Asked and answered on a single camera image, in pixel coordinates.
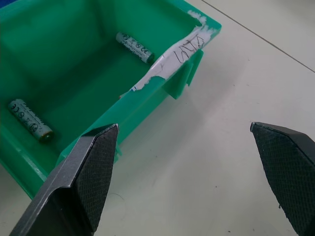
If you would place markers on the torn white paper label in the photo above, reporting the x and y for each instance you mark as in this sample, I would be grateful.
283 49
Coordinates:
177 59

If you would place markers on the green AA battery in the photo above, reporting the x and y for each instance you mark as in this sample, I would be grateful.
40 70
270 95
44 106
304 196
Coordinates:
135 46
30 120

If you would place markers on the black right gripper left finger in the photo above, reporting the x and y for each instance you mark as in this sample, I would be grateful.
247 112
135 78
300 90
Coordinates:
81 182

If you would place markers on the green plastic bin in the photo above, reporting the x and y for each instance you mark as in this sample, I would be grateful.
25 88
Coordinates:
73 73

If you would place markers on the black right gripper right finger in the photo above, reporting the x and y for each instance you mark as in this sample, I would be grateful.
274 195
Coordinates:
288 172

